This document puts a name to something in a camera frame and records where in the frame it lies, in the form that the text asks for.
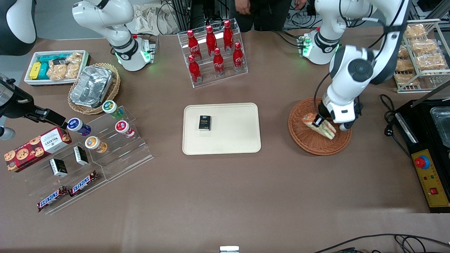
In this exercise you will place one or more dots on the cream plastic tray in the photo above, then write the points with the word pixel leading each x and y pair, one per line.
pixel 232 137

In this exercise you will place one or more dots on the beige cloth bag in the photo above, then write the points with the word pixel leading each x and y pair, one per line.
pixel 151 21

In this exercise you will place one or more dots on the clear acrylic bottle rack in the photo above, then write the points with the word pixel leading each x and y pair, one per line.
pixel 225 75

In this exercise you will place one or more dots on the green lid cup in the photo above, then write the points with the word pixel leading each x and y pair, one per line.
pixel 110 107

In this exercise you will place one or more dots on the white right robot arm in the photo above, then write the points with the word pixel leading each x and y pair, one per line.
pixel 112 17

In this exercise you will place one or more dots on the red lid cup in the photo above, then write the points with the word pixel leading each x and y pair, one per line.
pixel 123 127

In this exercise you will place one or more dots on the small black white box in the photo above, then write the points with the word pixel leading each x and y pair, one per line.
pixel 81 155
pixel 58 167

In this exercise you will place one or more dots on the small tan wicker basket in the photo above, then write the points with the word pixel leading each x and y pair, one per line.
pixel 114 88

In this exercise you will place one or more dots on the person right hand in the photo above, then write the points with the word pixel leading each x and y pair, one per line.
pixel 243 6

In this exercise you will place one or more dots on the person in dark clothes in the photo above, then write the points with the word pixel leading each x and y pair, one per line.
pixel 267 14

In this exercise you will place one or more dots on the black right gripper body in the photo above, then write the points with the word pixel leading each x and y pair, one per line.
pixel 18 106

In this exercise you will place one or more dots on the red Walkers cookie box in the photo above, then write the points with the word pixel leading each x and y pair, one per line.
pixel 35 149

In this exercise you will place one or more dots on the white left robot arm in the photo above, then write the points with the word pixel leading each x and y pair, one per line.
pixel 351 70

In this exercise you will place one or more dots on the clear snack bag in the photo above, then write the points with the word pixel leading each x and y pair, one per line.
pixel 406 79
pixel 423 45
pixel 430 62
pixel 415 31

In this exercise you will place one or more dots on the red emergency stop button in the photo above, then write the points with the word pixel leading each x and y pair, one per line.
pixel 422 162

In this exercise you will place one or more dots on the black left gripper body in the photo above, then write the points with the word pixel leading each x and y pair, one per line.
pixel 322 110

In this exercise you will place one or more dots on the black machine yellow panel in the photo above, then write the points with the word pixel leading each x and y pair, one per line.
pixel 418 130

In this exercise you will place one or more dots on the aluminium foil container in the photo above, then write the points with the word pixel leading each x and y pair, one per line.
pixel 91 86

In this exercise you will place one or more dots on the white rectangular bin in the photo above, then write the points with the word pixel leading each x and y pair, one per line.
pixel 31 56

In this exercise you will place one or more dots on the small black box gold print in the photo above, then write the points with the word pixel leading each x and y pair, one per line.
pixel 204 123

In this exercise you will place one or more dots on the large brown wicker basket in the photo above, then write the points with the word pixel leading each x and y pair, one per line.
pixel 306 140

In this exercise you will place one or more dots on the yellow small box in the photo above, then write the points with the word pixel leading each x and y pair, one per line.
pixel 35 70

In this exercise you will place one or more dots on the triangle sandwich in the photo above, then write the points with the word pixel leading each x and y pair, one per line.
pixel 325 129

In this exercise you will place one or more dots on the teal small box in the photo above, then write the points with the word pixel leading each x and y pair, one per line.
pixel 44 72

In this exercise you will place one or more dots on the red cola bottle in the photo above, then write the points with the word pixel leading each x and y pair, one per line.
pixel 238 58
pixel 218 63
pixel 194 70
pixel 211 40
pixel 193 45
pixel 228 35

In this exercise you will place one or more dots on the orange lid cup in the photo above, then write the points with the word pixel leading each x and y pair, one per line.
pixel 93 143

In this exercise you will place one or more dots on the teal long box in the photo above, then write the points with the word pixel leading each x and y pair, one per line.
pixel 49 58

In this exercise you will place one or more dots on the white small device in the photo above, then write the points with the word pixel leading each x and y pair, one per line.
pixel 229 249

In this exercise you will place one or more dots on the clear bag of crackers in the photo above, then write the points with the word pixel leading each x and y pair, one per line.
pixel 75 58
pixel 56 72
pixel 73 70

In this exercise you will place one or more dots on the Snickers bar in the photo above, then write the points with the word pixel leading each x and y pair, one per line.
pixel 52 198
pixel 83 183

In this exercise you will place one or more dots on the clear acrylic step stand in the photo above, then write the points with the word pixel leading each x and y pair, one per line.
pixel 38 182
pixel 123 158

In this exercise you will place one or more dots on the blue lid cup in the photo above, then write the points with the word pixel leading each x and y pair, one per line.
pixel 75 125

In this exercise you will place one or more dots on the person left hand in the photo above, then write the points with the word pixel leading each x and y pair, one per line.
pixel 300 3

